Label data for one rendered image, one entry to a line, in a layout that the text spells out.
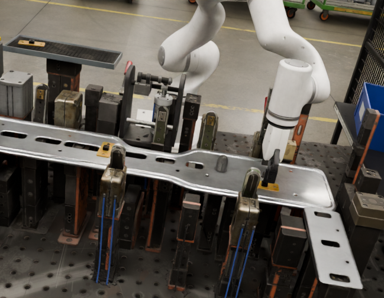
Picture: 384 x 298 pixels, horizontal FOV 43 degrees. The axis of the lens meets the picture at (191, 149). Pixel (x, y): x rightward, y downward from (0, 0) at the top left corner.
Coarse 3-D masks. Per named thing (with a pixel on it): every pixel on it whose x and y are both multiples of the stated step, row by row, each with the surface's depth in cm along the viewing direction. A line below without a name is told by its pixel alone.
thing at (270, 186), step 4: (260, 184) 138; (264, 184) 137; (268, 184) 139; (272, 184) 139; (276, 184) 139; (260, 188) 137; (264, 188) 137; (268, 188) 137; (272, 188) 137; (276, 188) 138
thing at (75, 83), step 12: (48, 60) 162; (48, 72) 165; (60, 72) 164; (72, 72) 164; (48, 84) 167; (60, 84) 167; (72, 84) 166; (48, 108) 171; (48, 120) 173; (48, 168) 183
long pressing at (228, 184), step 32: (0, 128) 144; (32, 128) 147; (64, 128) 150; (64, 160) 135; (96, 160) 137; (128, 160) 140; (192, 160) 145; (256, 160) 151; (224, 192) 133; (256, 192) 135; (288, 192) 137; (320, 192) 140
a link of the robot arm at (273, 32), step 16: (256, 0) 128; (272, 0) 126; (256, 16) 128; (272, 16) 125; (256, 32) 129; (272, 32) 124; (288, 32) 125; (272, 48) 127; (288, 48) 127; (304, 48) 126; (320, 64) 126; (320, 80) 124; (320, 96) 125
